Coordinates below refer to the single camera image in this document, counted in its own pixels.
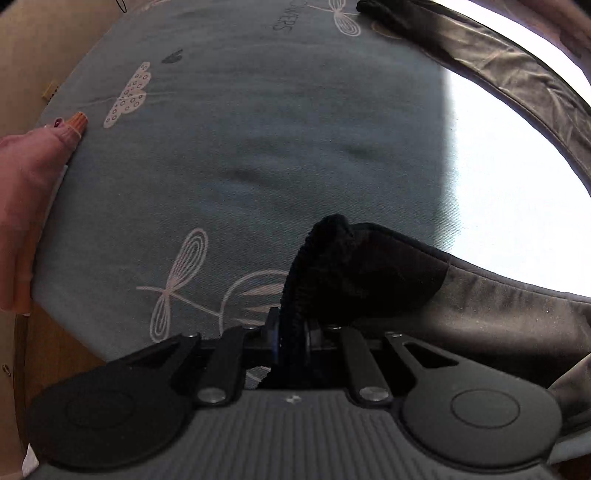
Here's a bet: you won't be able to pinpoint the black track pants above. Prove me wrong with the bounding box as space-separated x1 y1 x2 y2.
280 0 591 462

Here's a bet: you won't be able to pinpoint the blue floral bed sheet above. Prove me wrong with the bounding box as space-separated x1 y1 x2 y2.
32 0 591 370

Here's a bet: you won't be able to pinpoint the pink cloth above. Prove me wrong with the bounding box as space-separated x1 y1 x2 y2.
1 112 88 315

